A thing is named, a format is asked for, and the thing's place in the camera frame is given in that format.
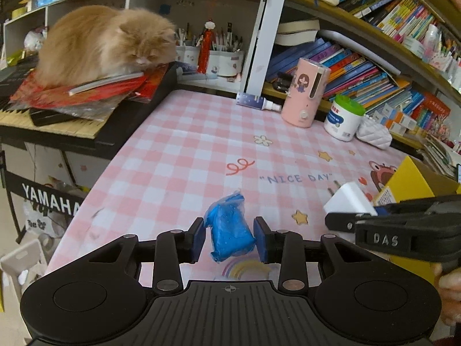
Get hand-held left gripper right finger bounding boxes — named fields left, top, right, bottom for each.
left=253, top=216, right=374, bottom=294

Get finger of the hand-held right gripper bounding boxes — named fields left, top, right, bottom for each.
left=325, top=211, right=379, bottom=232
left=374, top=193, right=461, bottom=218

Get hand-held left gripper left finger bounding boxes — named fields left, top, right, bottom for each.
left=88, top=217, right=207, bottom=295

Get white plug charger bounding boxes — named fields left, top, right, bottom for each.
left=323, top=178, right=379, bottom=221

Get blue plastic packet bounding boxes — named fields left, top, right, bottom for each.
left=203, top=193, right=257, bottom=263

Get yellow cardboard box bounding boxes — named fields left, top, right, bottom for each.
left=373, top=155, right=461, bottom=285

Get person's right hand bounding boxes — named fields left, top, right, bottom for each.
left=434, top=262, right=461, bottom=329

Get stack of open booklets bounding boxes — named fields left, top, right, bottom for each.
left=419, top=133, right=461, bottom=181

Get colourful flower ornament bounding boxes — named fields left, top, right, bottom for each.
left=428, top=115, right=455, bottom=141

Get white quilted pouch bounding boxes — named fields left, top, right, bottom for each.
left=355, top=116, right=393, bottom=151

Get pink checkered tablecloth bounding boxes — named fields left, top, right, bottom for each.
left=45, top=90, right=433, bottom=286

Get small white orange boxes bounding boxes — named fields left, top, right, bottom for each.
left=372, top=104, right=419, bottom=136

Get white jar green lid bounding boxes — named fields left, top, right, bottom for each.
left=323, top=94, right=366, bottom=142

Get black electronic keyboard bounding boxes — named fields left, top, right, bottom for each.
left=0, top=61, right=181, bottom=159

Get pink humidifier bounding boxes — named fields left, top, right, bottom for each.
left=281, top=58, right=331, bottom=129

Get small spray bottle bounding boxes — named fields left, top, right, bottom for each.
left=236, top=93, right=282, bottom=112

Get row of colourful books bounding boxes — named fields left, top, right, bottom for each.
left=264, top=38, right=451, bottom=131

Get white plastic stool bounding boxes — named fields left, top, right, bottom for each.
left=0, top=239, right=48, bottom=297

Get white pen holders with pens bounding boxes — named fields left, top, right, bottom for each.
left=176, top=23, right=246, bottom=78

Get thin white-edged book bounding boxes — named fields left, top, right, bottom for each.
left=68, top=71, right=145, bottom=97

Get red tassel ornament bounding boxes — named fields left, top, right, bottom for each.
left=197, top=21, right=216, bottom=75

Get black keyboard stand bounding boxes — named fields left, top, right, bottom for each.
left=0, top=151, right=86, bottom=246

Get thick white-paged books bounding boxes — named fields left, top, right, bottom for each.
left=275, top=19, right=321, bottom=47

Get shelf row of thin books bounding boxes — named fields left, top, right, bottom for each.
left=339, top=0, right=461, bottom=63

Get red paper packets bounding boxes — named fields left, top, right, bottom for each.
left=10, top=65, right=169, bottom=120

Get white wooden bookshelf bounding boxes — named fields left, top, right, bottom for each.
left=3, top=0, right=461, bottom=152

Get orange fluffy cat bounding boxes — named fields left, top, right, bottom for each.
left=34, top=5, right=178, bottom=87

